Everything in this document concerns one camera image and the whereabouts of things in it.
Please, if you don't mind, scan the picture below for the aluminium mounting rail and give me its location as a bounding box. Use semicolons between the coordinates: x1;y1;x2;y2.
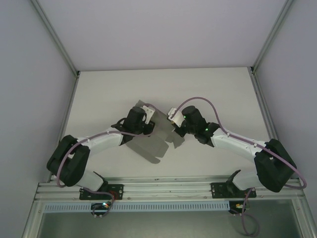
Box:
34;176;305;202

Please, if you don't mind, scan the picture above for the slotted pale blue cable duct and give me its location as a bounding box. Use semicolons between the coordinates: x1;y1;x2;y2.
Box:
44;201;230;213

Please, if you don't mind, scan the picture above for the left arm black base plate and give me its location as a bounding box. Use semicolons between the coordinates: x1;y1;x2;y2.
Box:
79;183;124;200

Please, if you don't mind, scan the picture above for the aluminium frame post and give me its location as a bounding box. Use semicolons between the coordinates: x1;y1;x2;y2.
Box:
31;0;80;77
249;0;297;73

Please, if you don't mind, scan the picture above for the grey sheet metal panel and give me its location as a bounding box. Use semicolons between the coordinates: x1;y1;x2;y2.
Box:
22;199;317;238

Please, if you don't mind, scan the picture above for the grey cardboard paper box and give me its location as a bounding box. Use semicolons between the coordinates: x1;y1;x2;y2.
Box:
122;99;185;165

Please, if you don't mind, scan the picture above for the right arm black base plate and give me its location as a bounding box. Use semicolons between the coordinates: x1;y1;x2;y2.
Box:
210;182;257;199

